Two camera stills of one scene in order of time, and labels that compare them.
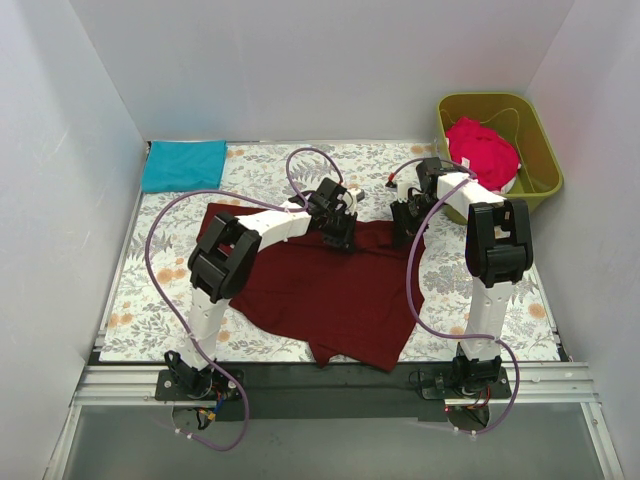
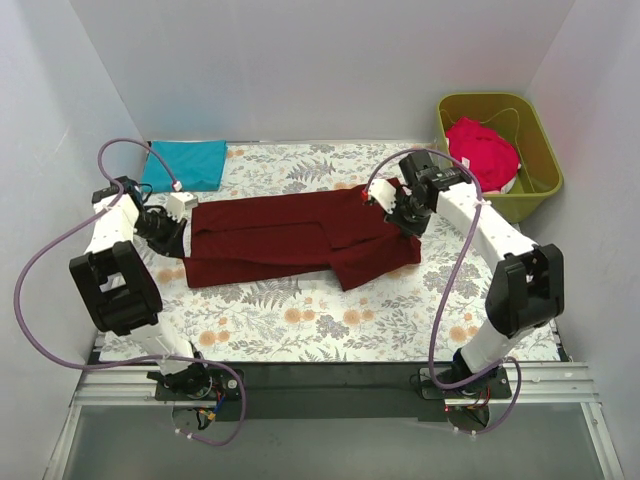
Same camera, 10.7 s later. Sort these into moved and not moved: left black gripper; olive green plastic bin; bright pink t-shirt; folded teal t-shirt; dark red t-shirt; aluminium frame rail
Moved: dark red t-shirt; left black gripper
Not moved: olive green plastic bin; aluminium frame rail; folded teal t-shirt; bright pink t-shirt
